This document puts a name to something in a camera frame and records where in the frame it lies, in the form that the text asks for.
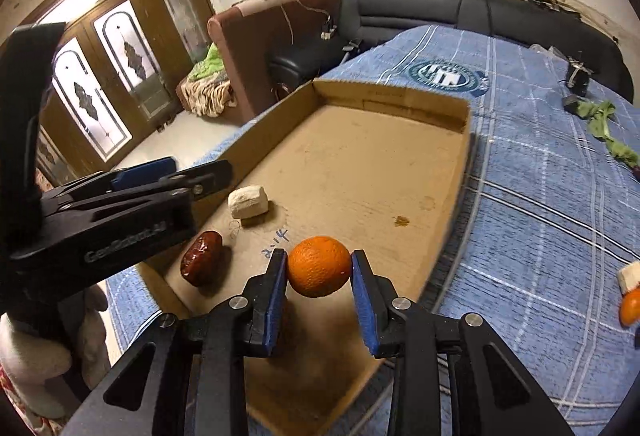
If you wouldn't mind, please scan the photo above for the white charger cable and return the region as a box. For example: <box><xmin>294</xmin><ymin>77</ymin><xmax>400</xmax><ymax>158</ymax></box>
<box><xmin>277</xmin><ymin>0</ymin><xmax>336</xmax><ymax>41</ymax></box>

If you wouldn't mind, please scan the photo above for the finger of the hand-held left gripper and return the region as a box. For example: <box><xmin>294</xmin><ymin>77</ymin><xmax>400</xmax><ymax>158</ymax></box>
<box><xmin>44</xmin><ymin>156</ymin><xmax>178</xmax><ymax>203</ymax></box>
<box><xmin>62</xmin><ymin>159</ymin><xmax>234</xmax><ymax>218</ymax></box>

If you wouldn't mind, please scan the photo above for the black leather sofa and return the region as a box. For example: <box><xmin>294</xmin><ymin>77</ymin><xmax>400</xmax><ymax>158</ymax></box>
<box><xmin>267</xmin><ymin>0</ymin><xmax>633</xmax><ymax>100</ymax></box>

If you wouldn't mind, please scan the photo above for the green rag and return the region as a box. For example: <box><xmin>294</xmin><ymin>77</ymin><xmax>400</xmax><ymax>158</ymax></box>
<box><xmin>575</xmin><ymin>100</ymin><xmax>640</xmax><ymax>167</ymax></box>

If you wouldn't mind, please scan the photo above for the orange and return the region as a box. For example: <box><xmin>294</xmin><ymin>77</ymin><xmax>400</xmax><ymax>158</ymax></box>
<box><xmin>619</xmin><ymin>289</ymin><xmax>640</xmax><ymax>328</ymax></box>
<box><xmin>287</xmin><ymin>235</ymin><xmax>352</xmax><ymax>298</ymax></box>

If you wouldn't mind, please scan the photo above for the blue plaid blanket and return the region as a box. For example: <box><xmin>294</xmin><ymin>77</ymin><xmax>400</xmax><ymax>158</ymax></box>
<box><xmin>105</xmin><ymin>24</ymin><xmax>640</xmax><ymax>436</ymax></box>

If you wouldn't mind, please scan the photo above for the green cloth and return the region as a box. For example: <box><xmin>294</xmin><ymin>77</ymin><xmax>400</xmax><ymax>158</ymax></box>
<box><xmin>187</xmin><ymin>42</ymin><xmax>231</xmax><ymax>82</ymax></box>

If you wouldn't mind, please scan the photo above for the brown armchair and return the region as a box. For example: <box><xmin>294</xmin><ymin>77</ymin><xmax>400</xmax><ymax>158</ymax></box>
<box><xmin>176</xmin><ymin>0</ymin><xmax>343</xmax><ymax>127</ymax></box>

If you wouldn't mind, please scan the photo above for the beige fringed blanket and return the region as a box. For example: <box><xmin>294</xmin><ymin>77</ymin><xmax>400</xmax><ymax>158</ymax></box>
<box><xmin>180</xmin><ymin>75</ymin><xmax>240</xmax><ymax>118</ymax></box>

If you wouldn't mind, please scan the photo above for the black device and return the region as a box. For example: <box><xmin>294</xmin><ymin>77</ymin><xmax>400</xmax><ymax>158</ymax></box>
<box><xmin>565</xmin><ymin>59</ymin><xmax>594</xmax><ymax>97</ymax></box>

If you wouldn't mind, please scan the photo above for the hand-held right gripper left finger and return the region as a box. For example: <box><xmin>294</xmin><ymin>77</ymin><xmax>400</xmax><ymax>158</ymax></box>
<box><xmin>62</xmin><ymin>250</ymin><xmax>289</xmax><ymax>436</ymax></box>

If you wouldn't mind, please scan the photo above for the cardboard box tray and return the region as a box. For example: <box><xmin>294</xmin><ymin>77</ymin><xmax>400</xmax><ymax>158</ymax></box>
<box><xmin>135</xmin><ymin>77</ymin><xmax>473</xmax><ymax>436</ymax></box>

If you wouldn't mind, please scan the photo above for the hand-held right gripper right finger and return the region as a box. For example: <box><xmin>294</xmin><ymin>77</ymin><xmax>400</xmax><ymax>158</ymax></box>
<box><xmin>350</xmin><ymin>249</ymin><xmax>576</xmax><ymax>436</ymax></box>

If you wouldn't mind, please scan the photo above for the person's left hand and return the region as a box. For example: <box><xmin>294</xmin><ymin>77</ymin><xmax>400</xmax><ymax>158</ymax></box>
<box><xmin>0</xmin><ymin>289</ymin><xmax>111</xmax><ymax>419</ymax></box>

